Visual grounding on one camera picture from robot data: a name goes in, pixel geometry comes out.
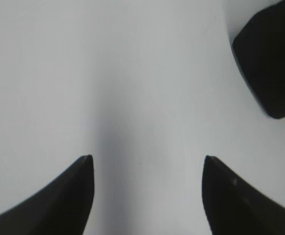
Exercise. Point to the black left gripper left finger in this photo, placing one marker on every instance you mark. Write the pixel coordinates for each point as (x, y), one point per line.
(60, 208)

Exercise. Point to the black tote bag with bears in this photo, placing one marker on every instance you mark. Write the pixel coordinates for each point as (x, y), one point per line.
(259, 49)

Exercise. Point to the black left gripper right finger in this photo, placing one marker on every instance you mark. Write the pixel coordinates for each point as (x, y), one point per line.
(234, 207)

